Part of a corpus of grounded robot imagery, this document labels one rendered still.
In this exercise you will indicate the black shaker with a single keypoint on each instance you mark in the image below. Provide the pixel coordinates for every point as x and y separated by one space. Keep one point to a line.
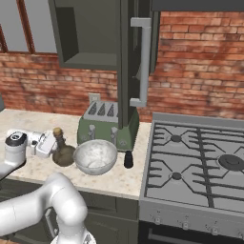
128 159

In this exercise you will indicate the grey gas stove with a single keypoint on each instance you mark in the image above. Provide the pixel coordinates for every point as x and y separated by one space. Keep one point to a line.
193 165

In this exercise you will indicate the white wall outlet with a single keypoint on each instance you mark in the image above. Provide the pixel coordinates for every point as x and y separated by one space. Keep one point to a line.
94 98

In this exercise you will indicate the dark green wall cabinet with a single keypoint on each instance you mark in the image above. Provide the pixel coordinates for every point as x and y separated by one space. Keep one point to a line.
89 31

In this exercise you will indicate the green toaster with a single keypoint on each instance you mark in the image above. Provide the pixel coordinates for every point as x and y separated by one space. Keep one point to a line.
101 127

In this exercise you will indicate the dark green base cabinet door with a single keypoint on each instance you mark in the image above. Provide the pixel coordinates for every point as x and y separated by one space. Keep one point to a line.
111 228

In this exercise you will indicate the white marbled mixing bowl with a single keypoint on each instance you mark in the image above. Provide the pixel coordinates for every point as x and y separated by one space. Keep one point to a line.
95 157

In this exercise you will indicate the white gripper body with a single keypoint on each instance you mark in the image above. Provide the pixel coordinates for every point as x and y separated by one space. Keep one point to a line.
47 145

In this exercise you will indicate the grey stove knob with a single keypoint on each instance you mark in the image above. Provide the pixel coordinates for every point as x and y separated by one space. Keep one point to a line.
214 230
156 219
185 225
241 235

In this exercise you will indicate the dark range hood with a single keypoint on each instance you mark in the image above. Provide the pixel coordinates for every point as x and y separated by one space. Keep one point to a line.
197 4

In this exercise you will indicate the dark green drawer front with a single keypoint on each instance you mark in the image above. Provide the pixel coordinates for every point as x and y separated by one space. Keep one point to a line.
111 203

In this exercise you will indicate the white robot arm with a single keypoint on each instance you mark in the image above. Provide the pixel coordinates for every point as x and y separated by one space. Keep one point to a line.
63 198

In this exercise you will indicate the olive round bottle with cork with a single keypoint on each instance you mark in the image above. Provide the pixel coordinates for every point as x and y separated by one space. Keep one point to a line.
63 154

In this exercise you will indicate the window with brown frame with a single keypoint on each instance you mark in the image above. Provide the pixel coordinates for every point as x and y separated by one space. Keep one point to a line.
25 25

